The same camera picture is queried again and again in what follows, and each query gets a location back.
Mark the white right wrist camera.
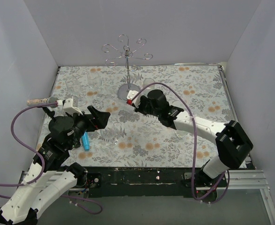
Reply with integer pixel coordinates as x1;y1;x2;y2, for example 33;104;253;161
126;90;140;108

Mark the ribbed short glass near rack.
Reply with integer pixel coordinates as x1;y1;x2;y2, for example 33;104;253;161
143;78;155;87

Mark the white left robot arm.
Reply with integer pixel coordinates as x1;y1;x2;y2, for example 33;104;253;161
0;106;111;225

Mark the blue microphone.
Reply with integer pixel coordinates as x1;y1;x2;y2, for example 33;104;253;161
81;132;90;151

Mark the black base frame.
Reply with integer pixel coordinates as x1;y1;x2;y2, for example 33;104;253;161
72;167;217;198

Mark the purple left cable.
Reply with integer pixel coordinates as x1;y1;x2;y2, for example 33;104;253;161
0;100;103;215

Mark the clear wine glass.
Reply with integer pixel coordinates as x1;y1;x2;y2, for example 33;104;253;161
87;71;102;90
66;76;86;106
100;127;119;148

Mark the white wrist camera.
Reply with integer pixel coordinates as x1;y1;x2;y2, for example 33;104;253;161
126;90;140;108
56;96;83;115

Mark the chrome wine glass rack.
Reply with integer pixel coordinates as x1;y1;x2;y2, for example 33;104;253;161
101;34;153;101

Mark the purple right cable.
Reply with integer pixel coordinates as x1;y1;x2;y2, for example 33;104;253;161
131;82;230;204

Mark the clear wine glass left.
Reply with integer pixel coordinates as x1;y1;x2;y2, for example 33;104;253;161
66;76;86;106

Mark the glitter silver microphone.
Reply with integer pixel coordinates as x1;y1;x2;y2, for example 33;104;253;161
27;97;58;108

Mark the floral table cloth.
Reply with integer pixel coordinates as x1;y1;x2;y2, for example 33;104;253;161
52;65;236;167

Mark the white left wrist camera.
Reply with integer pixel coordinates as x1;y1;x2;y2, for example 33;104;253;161
56;96;83;115

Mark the purple cable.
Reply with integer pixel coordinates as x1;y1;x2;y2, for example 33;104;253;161
0;100;103;215
131;82;230;204

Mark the clear wine glass front centre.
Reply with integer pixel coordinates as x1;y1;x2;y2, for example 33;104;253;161
100;127;119;148

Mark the short glass front right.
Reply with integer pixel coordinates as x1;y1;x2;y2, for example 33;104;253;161
175;130;188;138

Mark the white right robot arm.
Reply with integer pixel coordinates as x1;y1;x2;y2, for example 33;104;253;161
127;90;253;187

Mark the clear wine glass back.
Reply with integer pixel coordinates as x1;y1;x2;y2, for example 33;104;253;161
87;71;102;90

